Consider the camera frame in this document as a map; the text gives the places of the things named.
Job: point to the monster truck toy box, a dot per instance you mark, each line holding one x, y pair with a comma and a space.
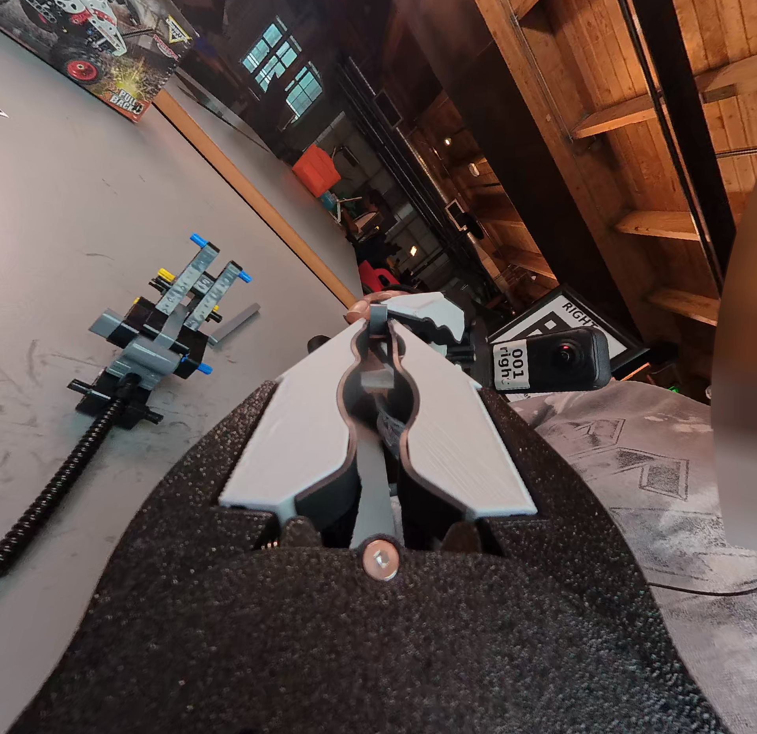
88, 36

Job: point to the paned window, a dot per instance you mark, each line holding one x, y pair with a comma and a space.
284, 65

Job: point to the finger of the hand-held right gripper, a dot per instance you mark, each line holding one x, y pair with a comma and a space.
452, 350
434, 311

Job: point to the grey toy beam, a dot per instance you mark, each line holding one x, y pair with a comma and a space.
378, 320

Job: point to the black ribbed toy rod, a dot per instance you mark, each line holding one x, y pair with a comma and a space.
59, 479

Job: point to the grey black toy brick chassis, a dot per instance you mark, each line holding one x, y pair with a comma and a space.
148, 355

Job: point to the person's right hand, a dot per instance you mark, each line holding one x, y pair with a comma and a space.
361, 309

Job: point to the small grey flat toy piece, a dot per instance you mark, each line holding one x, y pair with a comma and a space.
236, 323

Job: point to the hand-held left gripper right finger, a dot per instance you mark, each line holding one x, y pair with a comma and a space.
467, 450

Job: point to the red chair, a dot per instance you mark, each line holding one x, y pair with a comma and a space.
375, 275

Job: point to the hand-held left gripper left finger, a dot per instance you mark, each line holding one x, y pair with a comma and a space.
295, 438

